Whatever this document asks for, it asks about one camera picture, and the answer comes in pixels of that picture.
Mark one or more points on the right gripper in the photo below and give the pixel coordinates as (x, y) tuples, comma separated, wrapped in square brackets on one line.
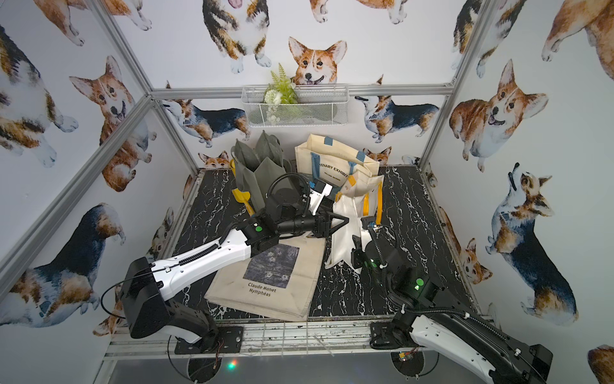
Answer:
[(356, 258)]

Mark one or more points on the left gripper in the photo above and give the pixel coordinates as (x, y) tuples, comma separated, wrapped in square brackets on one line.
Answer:
[(324, 224)]

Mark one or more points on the white bag with yellow handles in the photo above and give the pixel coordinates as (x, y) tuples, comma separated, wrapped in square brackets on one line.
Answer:
[(360, 197)]

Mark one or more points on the cream canvas bag with print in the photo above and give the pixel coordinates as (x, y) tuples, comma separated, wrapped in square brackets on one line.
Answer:
[(278, 283)]

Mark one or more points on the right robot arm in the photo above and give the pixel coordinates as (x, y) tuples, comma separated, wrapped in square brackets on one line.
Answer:
[(431, 316)]

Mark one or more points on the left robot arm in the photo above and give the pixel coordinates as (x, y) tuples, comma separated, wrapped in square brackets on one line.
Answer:
[(147, 293)]

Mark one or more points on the grey-green canvas bag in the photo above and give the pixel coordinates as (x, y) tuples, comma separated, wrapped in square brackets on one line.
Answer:
[(257, 168)]

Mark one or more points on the yellow plastic toy shovel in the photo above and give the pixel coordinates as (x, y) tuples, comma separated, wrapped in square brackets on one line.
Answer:
[(240, 196)]

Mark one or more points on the artificial green fern plant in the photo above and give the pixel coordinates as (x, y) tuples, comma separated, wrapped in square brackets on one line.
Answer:
[(280, 98)]

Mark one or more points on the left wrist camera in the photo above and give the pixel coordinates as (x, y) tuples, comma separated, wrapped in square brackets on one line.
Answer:
[(318, 191)]

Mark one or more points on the cream bag with blue handles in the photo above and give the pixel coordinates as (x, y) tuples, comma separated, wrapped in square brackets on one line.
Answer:
[(331, 161)]

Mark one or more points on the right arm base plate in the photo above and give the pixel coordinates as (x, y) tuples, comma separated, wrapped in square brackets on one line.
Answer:
[(388, 336)]

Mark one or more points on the white wire mesh basket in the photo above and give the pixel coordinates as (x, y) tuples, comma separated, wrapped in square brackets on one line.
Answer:
[(309, 106)]

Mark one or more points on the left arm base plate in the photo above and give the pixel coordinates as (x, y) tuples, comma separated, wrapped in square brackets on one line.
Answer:
[(225, 340)]

